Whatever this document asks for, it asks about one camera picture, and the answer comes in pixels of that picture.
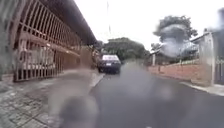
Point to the grey asphalt road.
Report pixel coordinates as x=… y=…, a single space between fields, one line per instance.
x=143 y=100

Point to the grey paved sidewalk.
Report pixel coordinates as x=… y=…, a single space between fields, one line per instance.
x=20 y=106

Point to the building with barred front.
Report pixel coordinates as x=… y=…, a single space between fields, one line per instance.
x=43 y=43

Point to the group of trees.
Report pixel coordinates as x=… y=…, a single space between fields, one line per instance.
x=125 y=48

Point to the house with white pillar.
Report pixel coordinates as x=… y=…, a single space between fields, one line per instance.
x=166 y=57

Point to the tall tree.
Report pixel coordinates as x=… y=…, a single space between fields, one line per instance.
x=175 y=30

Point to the dark car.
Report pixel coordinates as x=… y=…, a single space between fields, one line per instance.
x=109 y=63

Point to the red brick wall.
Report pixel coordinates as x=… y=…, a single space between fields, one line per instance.
x=180 y=71

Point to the grey building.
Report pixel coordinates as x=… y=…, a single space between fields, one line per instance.
x=208 y=50

